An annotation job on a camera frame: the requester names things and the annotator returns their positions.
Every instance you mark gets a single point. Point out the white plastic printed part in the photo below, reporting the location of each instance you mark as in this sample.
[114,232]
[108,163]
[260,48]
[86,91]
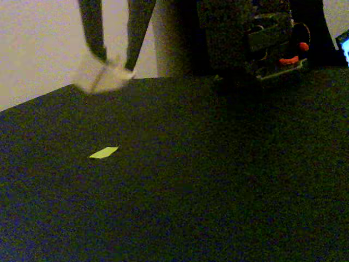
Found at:
[109,79]

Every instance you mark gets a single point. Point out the dark blue desk mat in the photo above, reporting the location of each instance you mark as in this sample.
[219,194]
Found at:
[191,177]

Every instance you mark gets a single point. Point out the black office chair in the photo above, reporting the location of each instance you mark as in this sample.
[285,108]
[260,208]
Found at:
[319,27]

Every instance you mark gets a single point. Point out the lit laptop screen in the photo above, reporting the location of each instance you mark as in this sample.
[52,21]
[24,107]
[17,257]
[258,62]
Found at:
[345,47]

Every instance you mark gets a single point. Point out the small green tape marker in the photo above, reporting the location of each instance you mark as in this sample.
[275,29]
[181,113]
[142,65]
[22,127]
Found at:
[103,152]

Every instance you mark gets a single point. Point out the black clamp orange tip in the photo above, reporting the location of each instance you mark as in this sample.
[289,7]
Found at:
[303,47]
[289,60]

